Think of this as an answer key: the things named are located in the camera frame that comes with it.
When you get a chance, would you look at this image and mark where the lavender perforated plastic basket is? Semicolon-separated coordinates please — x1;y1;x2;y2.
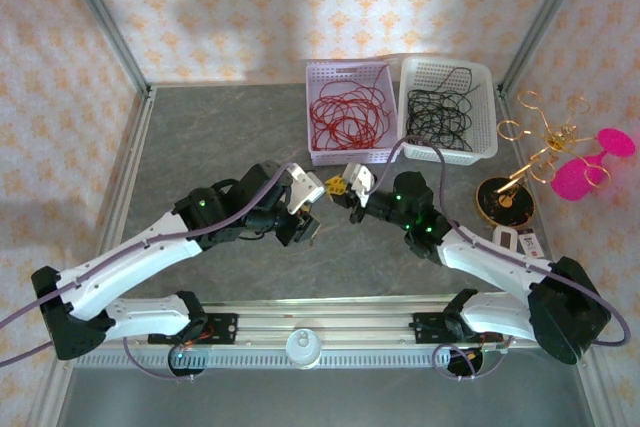
304;61;403;168

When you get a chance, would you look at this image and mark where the small white device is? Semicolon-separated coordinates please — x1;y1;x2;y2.
492;225;521;251

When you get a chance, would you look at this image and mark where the white perforated plastic basket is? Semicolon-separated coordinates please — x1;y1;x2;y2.
396;55;500;167

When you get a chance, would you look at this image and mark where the white round knob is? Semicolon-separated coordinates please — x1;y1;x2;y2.
284;329;323;371

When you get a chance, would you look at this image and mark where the white paper tag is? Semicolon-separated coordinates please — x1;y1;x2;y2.
519;231;544;259

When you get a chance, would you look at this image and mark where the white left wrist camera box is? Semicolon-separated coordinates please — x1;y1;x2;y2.
284;163;326;214

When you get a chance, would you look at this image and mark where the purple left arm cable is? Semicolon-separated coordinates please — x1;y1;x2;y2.
0;161;299;383

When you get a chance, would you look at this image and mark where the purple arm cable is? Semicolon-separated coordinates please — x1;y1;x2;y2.
372;136;630;383
0;161;299;383

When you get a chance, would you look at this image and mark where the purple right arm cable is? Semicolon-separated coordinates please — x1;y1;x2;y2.
372;136;630;383

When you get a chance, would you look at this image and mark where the red cable coil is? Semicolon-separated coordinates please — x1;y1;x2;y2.
309;64;394;152

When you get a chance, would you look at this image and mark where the black cable coil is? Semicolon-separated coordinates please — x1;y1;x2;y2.
403;88;475;153

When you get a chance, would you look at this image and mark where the gold wire glass stand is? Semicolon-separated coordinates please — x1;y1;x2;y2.
474;90;612;227

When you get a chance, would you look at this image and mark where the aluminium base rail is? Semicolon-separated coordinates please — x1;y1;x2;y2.
52;296;599;351

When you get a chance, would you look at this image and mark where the grey slotted cable duct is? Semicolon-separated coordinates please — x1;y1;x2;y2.
73;348;481;369

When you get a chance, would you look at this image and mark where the aluminium frame post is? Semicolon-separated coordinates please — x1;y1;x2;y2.
53;0;154;98
497;0;596;96

